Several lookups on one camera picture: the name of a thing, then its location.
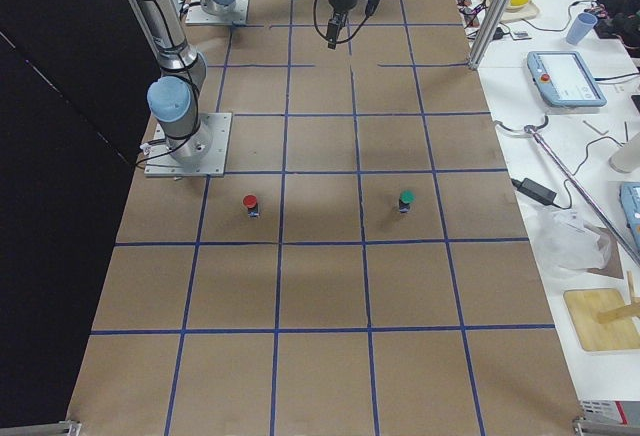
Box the green push button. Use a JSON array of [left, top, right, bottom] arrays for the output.
[[398, 190, 415, 214]]

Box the red push button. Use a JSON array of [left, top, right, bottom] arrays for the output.
[[242, 194, 260, 218]]

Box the blue teach pendant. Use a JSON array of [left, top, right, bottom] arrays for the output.
[[526, 51, 607, 108]]

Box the blue plastic cup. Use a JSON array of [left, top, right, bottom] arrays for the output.
[[565, 12, 598, 45]]

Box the black power adapter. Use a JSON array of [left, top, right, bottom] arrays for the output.
[[515, 178, 557, 206]]

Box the clear plastic bag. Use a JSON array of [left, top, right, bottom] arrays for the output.
[[524, 208, 616, 280]]

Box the wooden cutting board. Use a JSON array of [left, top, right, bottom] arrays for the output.
[[563, 288, 639, 352]]

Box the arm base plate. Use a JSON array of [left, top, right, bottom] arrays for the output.
[[143, 113, 232, 177], [185, 0, 249, 26]]

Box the aluminium frame post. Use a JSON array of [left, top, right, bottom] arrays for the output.
[[468, 0, 510, 70]]

